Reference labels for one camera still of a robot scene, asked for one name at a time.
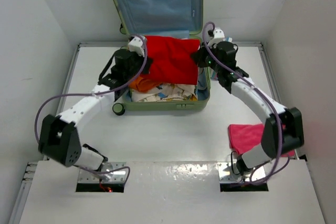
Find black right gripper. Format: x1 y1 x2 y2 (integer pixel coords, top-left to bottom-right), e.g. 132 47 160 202
192 42 223 73

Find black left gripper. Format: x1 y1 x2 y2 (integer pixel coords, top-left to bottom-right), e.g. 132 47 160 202
124 49 153 81

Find orange shirt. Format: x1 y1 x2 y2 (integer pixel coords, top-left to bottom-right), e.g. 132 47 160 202
129 76 162 93

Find red cloth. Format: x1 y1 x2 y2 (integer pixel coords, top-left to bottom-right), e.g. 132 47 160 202
141 36 200 85

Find white first aid box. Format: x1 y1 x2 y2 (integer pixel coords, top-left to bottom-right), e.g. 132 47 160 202
209 36 233 81

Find white patterned garment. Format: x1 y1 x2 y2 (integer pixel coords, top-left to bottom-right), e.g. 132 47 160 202
130 84 198 102

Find pink towel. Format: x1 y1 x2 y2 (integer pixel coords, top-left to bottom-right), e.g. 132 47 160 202
228 123 296 158

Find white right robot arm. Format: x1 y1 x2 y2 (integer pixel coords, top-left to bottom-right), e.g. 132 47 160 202
191 41 304 176

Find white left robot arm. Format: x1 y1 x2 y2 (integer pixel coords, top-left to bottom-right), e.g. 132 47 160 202
38 48 151 174

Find green suitcase with blue lining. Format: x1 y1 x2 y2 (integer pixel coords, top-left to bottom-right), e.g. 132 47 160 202
112 0 211 115

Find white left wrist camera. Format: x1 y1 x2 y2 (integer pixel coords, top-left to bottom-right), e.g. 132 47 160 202
128 36 147 57

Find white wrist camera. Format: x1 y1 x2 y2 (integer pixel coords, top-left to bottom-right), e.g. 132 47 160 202
207 27 226 46
128 36 147 57

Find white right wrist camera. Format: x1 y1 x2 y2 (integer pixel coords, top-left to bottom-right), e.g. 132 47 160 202
207 27 226 46

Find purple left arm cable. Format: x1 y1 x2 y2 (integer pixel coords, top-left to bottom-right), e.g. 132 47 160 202
34 34 131 185

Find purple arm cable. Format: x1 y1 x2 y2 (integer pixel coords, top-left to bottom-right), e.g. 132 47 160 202
34 34 131 185
203 22 291 186

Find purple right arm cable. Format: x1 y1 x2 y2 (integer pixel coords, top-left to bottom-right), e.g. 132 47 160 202
203 22 291 186

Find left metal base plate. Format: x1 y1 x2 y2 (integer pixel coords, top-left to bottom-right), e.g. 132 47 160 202
78 162 128 184

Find metal base plate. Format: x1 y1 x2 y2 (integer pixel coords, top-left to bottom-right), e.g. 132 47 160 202
217 161 266 184
78 162 128 184

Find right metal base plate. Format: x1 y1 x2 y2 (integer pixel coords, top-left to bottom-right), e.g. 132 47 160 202
217 161 266 184

